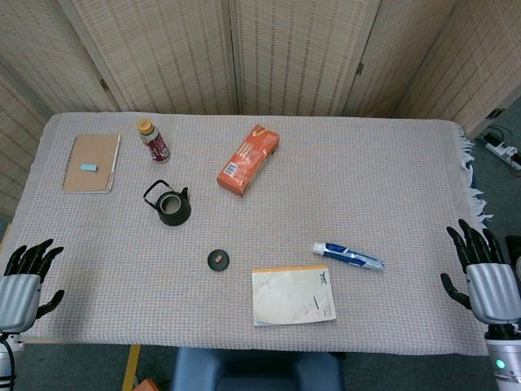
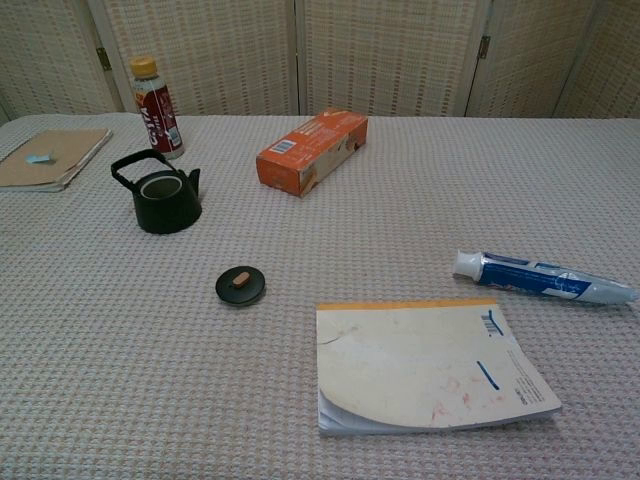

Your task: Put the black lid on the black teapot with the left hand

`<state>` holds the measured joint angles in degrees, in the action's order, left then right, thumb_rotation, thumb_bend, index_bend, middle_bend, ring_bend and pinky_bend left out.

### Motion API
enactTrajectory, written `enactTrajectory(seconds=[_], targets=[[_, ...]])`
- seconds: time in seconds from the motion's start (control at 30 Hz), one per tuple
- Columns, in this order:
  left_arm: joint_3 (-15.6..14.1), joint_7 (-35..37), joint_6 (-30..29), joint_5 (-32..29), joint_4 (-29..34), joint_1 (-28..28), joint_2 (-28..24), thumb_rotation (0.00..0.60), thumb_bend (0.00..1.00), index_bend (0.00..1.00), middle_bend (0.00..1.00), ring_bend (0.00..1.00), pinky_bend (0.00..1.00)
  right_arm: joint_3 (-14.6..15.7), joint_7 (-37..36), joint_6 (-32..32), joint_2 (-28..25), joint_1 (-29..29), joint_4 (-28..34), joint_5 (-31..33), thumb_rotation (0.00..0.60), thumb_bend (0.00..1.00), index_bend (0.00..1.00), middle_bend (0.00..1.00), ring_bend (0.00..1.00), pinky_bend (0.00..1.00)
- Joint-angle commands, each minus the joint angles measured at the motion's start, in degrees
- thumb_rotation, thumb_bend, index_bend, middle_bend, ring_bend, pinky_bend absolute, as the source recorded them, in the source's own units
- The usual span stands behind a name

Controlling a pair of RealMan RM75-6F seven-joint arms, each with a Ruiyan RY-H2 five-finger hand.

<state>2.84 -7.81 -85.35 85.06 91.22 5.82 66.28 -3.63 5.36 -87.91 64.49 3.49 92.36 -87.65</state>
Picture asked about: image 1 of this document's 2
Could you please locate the brown kraft notebook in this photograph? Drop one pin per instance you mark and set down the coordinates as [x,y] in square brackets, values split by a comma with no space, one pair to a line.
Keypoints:
[91,163]

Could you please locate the yellow table leg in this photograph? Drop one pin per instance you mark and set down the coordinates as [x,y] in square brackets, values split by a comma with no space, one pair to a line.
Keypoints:
[131,367]

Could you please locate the beige woven tablecloth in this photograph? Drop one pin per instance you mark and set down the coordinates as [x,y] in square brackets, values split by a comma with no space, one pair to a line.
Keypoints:
[260,203]

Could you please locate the white book with yellow edge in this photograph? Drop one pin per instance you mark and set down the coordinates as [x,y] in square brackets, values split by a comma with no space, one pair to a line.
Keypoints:
[293,296]

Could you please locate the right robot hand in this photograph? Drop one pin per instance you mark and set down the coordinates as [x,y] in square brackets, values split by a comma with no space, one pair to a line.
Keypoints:
[486,285]

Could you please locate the light blue eraser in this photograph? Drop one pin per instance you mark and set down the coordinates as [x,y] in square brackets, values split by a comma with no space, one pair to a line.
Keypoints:
[88,167]

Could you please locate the blue chair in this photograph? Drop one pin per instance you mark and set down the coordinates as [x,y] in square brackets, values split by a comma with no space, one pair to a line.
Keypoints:
[256,370]

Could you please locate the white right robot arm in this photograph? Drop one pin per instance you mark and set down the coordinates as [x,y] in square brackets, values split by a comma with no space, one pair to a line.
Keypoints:
[504,358]

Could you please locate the black teapot lid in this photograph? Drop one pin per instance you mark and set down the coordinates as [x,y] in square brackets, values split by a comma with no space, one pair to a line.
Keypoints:
[218,260]

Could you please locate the black cast iron teapot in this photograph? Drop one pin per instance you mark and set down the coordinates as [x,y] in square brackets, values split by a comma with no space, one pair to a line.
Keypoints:
[171,205]

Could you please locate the orange box on floor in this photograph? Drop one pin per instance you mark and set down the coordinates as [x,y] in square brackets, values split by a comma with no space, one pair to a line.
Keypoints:
[144,385]

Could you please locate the blue white toothpaste tube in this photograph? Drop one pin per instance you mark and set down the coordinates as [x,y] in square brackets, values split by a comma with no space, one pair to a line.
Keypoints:
[348,256]

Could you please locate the white power strip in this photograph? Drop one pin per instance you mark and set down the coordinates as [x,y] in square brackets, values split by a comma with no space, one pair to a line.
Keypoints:
[502,150]

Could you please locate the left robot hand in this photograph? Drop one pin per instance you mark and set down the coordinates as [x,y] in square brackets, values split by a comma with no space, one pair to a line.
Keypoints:
[18,297]

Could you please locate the drink bottle with orange cap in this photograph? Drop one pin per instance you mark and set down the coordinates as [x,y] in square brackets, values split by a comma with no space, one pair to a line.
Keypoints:
[154,140]

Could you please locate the orange snack box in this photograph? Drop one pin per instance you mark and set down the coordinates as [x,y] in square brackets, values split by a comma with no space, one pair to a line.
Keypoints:
[248,160]

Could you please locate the woven folding screen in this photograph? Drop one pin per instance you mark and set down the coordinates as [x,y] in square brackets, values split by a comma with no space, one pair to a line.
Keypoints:
[260,53]

